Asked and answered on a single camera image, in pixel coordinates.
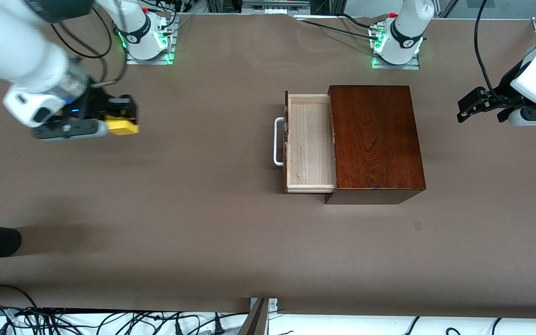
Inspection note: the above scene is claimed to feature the dark metal beam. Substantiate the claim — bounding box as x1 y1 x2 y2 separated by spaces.
238 298 271 335

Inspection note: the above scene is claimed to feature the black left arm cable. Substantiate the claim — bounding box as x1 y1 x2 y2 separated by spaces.
474 0 506 104

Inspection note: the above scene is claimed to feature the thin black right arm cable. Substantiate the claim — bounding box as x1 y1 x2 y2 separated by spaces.
50 9 113 60

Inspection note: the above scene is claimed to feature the brown paper table cover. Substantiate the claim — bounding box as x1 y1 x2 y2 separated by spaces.
0 9 536 319

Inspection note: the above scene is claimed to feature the grey device with ports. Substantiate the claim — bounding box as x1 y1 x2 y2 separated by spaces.
241 0 310 11

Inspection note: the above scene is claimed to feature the small metal corner bracket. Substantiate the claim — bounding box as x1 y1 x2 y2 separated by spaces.
249 298 278 315

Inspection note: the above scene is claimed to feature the light wooden drawer white handle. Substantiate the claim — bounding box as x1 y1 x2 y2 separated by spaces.
274 91 337 194

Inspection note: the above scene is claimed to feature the dark brown wooden cabinet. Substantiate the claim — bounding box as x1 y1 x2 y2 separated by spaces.
325 85 427 205

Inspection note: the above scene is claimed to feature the black cable on table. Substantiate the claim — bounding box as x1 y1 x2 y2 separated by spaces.
301 19 378 40

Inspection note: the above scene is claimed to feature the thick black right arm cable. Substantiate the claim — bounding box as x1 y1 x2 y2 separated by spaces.
92 0 130 88

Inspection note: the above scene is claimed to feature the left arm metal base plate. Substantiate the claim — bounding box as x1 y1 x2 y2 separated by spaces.
371 28 421 70

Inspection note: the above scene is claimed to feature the yellow cube block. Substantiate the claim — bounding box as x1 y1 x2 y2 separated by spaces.
105 116 140 136

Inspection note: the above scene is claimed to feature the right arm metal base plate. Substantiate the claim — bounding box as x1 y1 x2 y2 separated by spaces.
125 14 176 66

